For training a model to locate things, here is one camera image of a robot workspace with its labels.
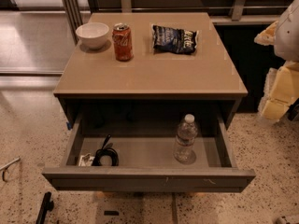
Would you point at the metal rod on floor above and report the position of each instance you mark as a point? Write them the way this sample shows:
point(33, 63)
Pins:
point(4, 168)

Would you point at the grey cabinet with counter top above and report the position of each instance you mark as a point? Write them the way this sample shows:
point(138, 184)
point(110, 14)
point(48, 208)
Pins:
point(208, 74)

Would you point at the white ceramic bowl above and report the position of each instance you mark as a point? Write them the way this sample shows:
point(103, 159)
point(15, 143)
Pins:
point(93, 34)

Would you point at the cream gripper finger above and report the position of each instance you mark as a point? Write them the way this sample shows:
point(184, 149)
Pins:
point(280, 91)
point(267, 36)

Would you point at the orange soda can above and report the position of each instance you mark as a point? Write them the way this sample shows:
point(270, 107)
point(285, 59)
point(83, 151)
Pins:
point(122, 40)

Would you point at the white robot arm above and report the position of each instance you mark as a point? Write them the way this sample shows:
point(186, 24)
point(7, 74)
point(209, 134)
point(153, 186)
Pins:
point(286, 44)

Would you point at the metal window frame rail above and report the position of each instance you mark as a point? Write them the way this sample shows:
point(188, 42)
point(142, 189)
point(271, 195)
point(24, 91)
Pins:
point(187, 0)

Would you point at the dark blue chip bag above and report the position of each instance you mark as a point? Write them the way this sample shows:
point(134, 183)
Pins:
point(178, 41)

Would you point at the clear plastic water bottle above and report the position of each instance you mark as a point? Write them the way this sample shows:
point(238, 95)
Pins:
point(186, 134)

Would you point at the open grey top drawer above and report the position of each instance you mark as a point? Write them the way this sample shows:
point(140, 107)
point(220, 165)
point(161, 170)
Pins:
point(146, 162)

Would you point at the small white packet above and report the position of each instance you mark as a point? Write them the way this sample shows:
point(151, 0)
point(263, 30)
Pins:
point(85, 160)

